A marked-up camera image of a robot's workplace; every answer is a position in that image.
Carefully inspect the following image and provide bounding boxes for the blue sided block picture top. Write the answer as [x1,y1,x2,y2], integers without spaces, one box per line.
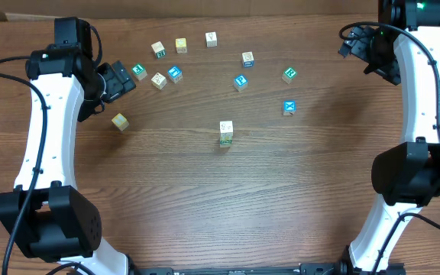
[241,51,254,67]

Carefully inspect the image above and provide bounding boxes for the blue P block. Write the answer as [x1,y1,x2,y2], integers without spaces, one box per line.
[234,74,248,92]

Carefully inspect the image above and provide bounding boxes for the green 4 block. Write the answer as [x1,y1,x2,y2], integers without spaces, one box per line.
[220,140,232,147]

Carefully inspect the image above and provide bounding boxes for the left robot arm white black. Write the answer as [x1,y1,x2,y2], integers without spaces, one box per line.
[0,17,137,274]

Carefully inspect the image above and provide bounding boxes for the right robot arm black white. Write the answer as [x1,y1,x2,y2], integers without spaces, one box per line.
[323,0,440,274]

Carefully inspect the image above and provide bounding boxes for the green letter block left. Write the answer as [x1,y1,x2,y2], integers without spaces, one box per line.
[131,63,147,81]

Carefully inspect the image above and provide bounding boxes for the yellow block front left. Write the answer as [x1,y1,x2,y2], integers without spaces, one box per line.
[112,113,129,131]

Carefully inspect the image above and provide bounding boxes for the plain picture block left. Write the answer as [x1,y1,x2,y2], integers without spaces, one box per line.
[151,73,167,90]

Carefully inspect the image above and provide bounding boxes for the green number block top-left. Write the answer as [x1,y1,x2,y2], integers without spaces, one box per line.
[151,41,166,59]

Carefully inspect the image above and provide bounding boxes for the blue H block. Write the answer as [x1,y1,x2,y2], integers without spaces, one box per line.
[167,66,183,83]

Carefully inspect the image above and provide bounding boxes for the green R block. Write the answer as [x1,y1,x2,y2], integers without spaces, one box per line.
[282,67,297,84]

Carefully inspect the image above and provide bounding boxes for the yellow top block back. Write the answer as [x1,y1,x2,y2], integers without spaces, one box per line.
[175,37,188,53]

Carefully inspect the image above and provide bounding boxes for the blue X block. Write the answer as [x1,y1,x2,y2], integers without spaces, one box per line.
[283,101,296,116]

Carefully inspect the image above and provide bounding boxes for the plain wooden block back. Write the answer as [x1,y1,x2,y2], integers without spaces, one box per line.
[205,32,218,47]

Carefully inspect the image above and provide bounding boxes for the cardboard wall panel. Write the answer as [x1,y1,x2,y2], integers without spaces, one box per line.
[0,0,378,21]

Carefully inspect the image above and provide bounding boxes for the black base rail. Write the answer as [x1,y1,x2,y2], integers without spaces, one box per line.
[128,261,407,275]

